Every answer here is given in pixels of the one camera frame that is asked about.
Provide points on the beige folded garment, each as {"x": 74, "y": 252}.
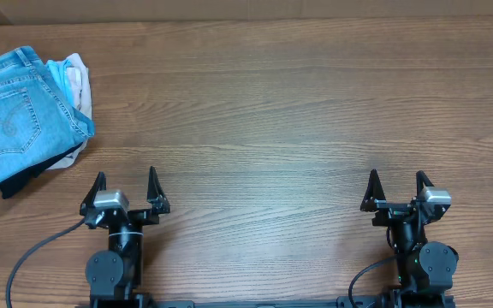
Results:
{"x": 79, "y": 79}

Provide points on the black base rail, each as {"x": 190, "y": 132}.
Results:
{"x": 340, "y": 302}

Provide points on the light blue folded garment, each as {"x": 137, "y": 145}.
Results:
{"x": 58, "y": 71}

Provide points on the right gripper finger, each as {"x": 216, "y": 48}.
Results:
{"x": 374, "y": 198}
{"x": 422, "y": 182}

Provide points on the black folded garment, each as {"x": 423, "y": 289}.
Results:
{"x": 17, "y": 182}

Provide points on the brown cardboard backboard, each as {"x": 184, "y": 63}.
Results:
{"x": 30, "y": 12}

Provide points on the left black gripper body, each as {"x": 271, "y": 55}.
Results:
{"x": 139, "y": 217}

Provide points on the blue denim jeans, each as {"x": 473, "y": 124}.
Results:
{"x": 36, "y": 120}

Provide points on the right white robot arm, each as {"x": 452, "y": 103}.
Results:
{"x": 425, "y": 268}

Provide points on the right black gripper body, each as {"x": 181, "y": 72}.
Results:
{"x": 390, "y": 213}

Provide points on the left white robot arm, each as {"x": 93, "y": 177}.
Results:
{"x": 115, "y": 274}

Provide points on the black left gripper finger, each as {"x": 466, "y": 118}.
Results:
{"x": 88, "y": 202}
{"x": 155, "y": 195}

